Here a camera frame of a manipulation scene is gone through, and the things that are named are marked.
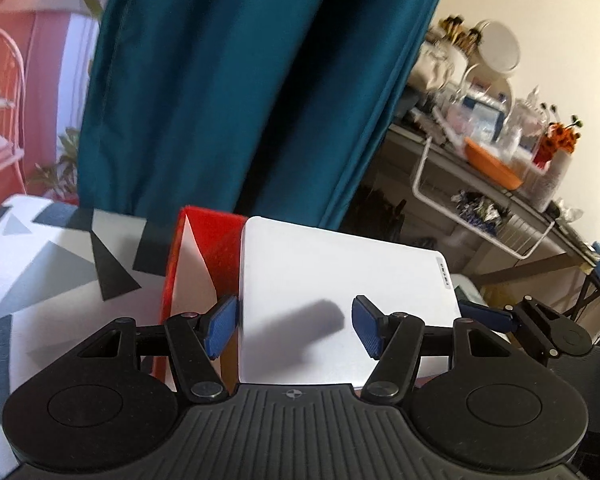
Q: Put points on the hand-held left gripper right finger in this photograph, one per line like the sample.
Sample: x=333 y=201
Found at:
x=365 y=327

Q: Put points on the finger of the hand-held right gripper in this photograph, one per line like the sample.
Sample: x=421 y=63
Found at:
x=485 y=314

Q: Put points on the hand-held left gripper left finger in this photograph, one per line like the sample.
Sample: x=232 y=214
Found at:
x=221 y=324

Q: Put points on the red strawberry print cardboard box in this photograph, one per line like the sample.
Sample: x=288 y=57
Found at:
x=220 y=245

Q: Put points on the dark snack packets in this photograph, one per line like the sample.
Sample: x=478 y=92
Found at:
x=480 y=210

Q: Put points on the grey desk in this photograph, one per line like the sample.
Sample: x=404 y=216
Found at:
x=430 y=210

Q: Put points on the white cylindrical container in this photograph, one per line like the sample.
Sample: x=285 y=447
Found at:
x=555 y=180

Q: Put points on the orange bowl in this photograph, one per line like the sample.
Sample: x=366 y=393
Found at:
x=490 y=162

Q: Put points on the blue and white box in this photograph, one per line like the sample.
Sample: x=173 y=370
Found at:
x=480 y=117

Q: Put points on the clear glass jar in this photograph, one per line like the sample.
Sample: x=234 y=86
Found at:
x=525 y=120

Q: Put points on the teal curtain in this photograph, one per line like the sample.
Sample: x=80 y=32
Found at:
x=230 y=85

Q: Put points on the white bag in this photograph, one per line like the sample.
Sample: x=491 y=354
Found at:
x=442 y=62

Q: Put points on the round white mirror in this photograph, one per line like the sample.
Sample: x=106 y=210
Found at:
x=500 y=47

